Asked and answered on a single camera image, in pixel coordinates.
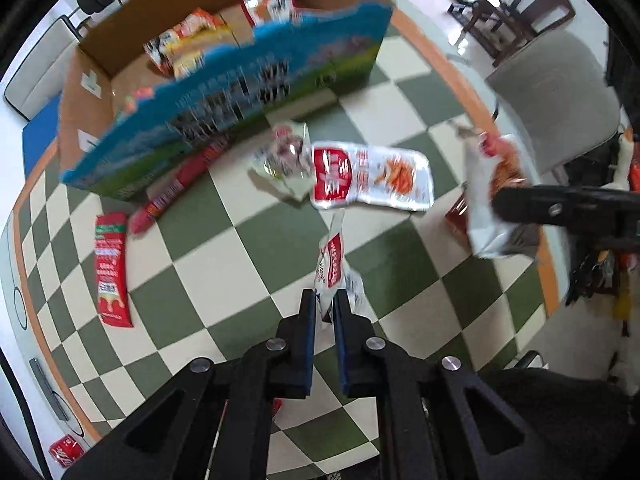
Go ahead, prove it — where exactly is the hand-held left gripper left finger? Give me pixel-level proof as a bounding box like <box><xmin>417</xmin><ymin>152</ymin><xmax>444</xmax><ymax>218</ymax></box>
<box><xmin>62</xmin><ymin>289</ymin><xmax>317</xmax><ymax>480</ymax></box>

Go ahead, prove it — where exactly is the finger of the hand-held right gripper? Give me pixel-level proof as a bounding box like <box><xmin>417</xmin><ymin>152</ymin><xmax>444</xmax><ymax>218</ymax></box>
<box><xmin>502</xmin><ymin>223</ymin><xmax>542</xmax><ymax>257</ymax></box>
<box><xmin>490</xmin><ymin>184</ymin><xmax>609</xmax><ymax>236</ymax></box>

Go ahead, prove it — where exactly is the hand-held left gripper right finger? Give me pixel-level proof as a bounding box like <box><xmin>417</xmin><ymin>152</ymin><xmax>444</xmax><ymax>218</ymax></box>
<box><xmin>332</xmin><ymin>291</ymin><xmax>577</xmax><ymax>480</ymax></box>

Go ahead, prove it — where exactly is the white red snack packet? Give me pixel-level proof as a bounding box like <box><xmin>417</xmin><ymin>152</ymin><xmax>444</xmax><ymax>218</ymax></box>
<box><xmin>462</xmin><ymin>132</ymin><xmax>540</xmax><ymax>259</ymax></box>

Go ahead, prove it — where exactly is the dark red snack packet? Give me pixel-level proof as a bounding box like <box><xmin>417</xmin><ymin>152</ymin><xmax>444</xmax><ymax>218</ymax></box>
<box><xmin>444</xmin><ymin>195</ymin><xmax>471</xmax><ymax>239</ymax></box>

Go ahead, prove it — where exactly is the silver white snack packet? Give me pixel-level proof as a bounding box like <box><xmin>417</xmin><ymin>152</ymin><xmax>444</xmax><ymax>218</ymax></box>
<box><xmin>318</xmin><ymin>209</ymin><xmax>363</xmax><ymax>323</ymax></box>

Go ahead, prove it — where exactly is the white noodle picture packet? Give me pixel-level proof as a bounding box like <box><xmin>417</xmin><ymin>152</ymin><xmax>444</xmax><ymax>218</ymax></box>
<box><xmin>310</xmin><ymin>141</ymin><xmax>434</xmax><ymax>212</ymax></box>

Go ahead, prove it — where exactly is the small clear snack packet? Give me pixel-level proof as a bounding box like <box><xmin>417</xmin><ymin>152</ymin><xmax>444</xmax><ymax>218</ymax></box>
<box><xmin>249</xmin><ymin>121</ymin><xmax>314</xmax><ymax>202</ymax></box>

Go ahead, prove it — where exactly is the red sausage stick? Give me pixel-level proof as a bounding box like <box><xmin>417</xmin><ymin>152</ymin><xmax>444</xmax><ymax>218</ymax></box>
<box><xmin>128</xmin><ymin>139</ymin><xmax>232</xmax><ymax>234</ymax></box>

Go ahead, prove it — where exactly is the long red sauce packet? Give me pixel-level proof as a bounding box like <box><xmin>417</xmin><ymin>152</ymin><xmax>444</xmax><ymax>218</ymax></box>
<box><xmin>93</xmin><ymin>212</ymin><xmax>135</xmax><ymax>329</ymax></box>

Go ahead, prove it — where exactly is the cardboard box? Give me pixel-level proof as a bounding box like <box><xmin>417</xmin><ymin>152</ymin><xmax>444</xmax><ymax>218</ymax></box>
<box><xmin>59</xmin><ymin>0</ymin><xmax>394</xmax><ymax>202</ymax></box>

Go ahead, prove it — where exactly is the yellow chips packet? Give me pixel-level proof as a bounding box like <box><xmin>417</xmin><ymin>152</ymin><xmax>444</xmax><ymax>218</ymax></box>
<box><xmin>165</xmin><ymin>30</ymin><xmax>236</xmax><ymax>79</ymax></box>

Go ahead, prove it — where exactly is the panda print snack packet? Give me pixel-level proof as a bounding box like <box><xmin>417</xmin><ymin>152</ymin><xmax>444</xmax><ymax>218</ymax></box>
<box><xmin>144</xmin><ymin>30</ymin><xmax>176</xmax><ymax>76</ymax></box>

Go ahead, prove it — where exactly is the red silver snack packet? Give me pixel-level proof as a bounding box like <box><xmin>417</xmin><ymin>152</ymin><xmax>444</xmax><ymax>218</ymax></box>
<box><xmin>241</xmin><ymin>0</ymin><xmax>301</xmax><ymax>29</ymax></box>

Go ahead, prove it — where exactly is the grey shell chair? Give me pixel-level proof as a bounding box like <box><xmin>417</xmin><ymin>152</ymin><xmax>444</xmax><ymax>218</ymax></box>
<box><xmin>486</xmin><ymin>30</ymin><xmax>622</xmax><ymax>174</ymax></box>

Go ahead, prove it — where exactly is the person's grey fleece clothing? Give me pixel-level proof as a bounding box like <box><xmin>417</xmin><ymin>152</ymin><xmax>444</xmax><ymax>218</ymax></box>
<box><xmin>477</xmin><ymin>367</ymin><xmax>640</xmax><ymax>480</ymax></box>

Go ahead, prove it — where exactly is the dark wooden chair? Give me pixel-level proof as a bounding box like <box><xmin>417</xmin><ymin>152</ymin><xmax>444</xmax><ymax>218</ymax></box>
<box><xmin>447</xmin><ymin>0</ymin><xmax>577</xmax><ymax>69</ymax></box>

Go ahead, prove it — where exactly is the black smartphone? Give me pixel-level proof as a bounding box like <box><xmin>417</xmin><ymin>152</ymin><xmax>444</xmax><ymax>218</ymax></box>
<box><xmin>28</xmin><ymin>357</ymin><xmax>70</xmax><ymax>422</ymax></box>

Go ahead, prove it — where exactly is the red soda can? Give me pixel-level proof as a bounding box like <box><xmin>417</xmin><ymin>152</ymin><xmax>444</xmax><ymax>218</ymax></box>
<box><xmin>49</xmin><ymin>435</ymin><xmax>87</xmax><ymax>469</ymax></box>

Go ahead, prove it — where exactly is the white padded chair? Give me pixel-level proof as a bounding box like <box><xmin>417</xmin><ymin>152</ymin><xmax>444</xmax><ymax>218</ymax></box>
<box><xmin>4</xmin><ymin>15</ymin><xmax>84</xmax><ymax>122</ymax></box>

